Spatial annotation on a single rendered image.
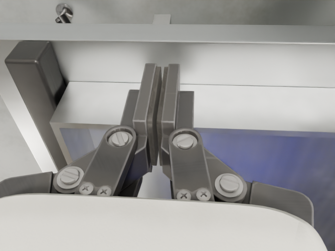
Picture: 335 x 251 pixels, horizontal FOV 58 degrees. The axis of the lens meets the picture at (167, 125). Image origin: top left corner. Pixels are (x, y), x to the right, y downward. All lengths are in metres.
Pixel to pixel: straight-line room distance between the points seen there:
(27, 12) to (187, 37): 1.13
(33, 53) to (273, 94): 0.13
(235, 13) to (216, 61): 0.97
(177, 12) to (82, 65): 0.96
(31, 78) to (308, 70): 0.15
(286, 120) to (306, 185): 0.11
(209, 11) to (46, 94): 0.98
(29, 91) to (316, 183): 0.21
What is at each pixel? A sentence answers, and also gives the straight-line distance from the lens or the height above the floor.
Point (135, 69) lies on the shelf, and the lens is 0.18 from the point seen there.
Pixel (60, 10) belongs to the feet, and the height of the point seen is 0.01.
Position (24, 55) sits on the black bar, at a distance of 0.17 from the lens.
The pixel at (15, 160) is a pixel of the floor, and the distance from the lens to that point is 1.98.
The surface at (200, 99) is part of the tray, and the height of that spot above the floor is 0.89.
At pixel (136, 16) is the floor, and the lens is 1.15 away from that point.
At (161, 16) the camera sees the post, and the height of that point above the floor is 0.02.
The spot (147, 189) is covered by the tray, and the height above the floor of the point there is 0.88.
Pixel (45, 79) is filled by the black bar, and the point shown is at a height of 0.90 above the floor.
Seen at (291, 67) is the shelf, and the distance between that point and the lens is 0.18.
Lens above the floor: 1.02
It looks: 44 degrees down
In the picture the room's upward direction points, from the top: 174 degrees counter-clockwise
